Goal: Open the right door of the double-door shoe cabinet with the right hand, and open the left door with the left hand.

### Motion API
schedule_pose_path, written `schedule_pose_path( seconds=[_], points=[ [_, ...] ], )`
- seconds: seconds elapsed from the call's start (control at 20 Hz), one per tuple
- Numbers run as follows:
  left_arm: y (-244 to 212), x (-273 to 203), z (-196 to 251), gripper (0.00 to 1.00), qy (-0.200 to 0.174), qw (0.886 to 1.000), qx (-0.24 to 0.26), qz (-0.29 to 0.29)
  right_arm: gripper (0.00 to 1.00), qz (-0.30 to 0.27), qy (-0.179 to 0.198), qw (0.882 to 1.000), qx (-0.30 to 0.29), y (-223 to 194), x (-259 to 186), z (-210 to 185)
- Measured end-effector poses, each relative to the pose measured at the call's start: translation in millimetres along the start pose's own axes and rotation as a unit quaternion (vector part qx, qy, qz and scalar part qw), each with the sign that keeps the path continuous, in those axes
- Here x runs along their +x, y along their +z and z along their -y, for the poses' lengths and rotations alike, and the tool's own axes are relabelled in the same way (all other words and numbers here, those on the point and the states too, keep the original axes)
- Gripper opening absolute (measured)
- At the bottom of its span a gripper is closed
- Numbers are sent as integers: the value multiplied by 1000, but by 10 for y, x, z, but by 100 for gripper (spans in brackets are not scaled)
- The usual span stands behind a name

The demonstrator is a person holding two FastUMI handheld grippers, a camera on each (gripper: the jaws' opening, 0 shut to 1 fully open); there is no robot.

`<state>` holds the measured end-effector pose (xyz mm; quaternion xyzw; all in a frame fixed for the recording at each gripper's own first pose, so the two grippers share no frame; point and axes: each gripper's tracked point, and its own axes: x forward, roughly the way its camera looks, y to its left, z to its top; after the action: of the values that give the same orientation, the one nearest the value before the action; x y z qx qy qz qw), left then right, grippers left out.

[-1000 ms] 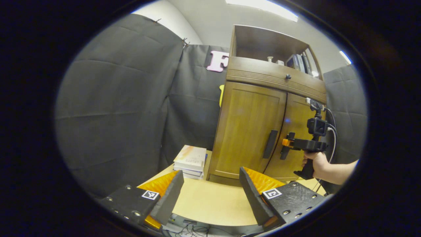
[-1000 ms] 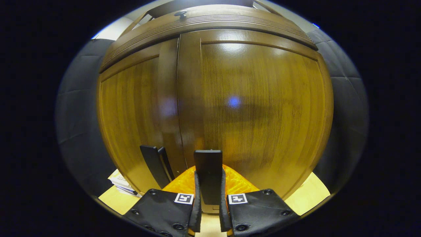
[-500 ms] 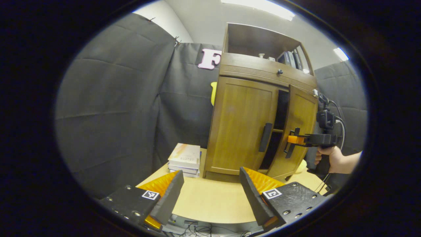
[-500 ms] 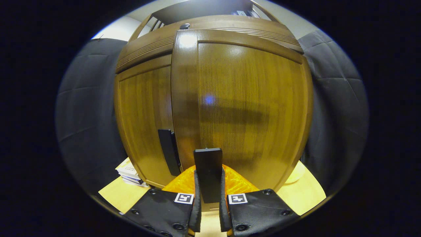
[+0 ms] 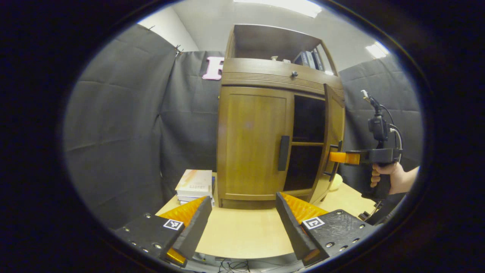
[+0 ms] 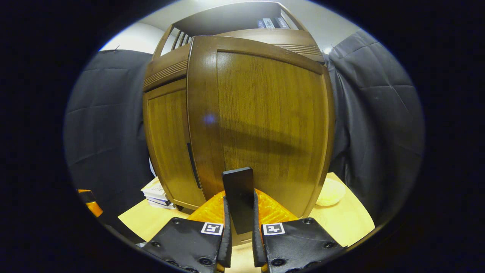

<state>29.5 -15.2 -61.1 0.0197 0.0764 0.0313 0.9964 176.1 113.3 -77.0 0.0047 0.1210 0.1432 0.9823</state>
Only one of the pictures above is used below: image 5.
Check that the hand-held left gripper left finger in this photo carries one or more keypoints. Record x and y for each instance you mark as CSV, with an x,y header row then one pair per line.
x,y
195,227

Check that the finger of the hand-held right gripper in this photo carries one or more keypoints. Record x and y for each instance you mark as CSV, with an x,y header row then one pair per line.
x,y
343,157

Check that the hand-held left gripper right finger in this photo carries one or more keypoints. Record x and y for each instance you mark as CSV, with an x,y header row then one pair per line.
x,y
293,227

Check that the wooden cabinet door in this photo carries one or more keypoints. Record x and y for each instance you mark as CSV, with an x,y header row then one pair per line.
x,y
335,125
250,144

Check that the wooden double-door shoe cabinet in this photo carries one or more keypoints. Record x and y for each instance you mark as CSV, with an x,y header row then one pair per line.
x,y
273,40

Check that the pale yellow round object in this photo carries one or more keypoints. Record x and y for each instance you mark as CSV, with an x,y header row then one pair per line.
x,y
336,182

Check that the stack of books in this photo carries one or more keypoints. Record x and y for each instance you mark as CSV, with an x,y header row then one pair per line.
x,y
195,184

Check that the dark book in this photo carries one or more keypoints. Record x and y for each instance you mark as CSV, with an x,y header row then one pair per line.
x,y
319,61

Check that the light grey book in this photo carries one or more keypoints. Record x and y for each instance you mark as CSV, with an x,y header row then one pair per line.
x,y
310,60

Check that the wooden drawer with black knob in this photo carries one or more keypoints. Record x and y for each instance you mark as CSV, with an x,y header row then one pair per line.
x,y
257,70

